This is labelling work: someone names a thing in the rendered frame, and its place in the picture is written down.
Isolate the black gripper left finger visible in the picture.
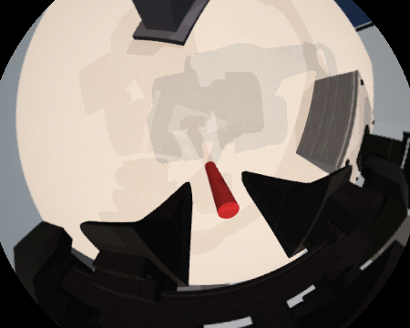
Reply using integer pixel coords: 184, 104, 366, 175
80, 181, 193, 288

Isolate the red peg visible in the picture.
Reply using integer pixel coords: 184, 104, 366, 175
205, 161, 239, 219

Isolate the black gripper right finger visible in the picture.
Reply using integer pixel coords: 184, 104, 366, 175
241, 165, 354, 259

